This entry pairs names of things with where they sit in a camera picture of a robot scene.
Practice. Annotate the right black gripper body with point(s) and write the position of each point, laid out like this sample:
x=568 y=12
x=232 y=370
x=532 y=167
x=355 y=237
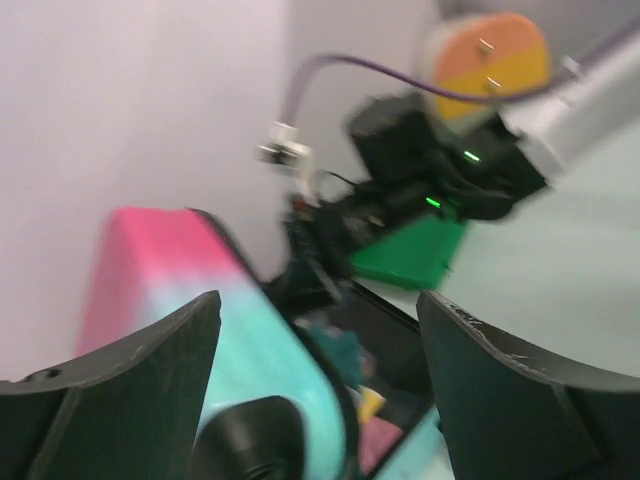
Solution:
x=413 y=173

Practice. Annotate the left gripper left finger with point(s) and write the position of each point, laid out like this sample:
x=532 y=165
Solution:
x=128 y=410

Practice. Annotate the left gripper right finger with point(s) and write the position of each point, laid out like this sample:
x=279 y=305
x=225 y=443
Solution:
x=510 y=409

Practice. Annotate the pink cloth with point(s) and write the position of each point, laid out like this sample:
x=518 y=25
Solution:
x=377 y=436

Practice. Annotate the yellow towel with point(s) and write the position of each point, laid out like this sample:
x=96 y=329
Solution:
x=369 y=404

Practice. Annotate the pink and teal kids suitcase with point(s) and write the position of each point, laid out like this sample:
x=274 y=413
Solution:
x=338 y=389

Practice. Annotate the dark green shorts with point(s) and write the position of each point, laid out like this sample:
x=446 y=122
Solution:
x=343 y=350

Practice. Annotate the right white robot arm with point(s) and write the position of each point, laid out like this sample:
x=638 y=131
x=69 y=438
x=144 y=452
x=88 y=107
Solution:
x=555 y=122

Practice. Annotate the green plastic tray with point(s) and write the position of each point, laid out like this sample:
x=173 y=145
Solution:
x=416 y=257

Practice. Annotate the white cylinder with orange-yellow face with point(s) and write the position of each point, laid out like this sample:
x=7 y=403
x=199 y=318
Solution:
x=485 y=55

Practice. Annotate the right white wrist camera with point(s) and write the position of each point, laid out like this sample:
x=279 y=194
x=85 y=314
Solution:
x=283 y=149

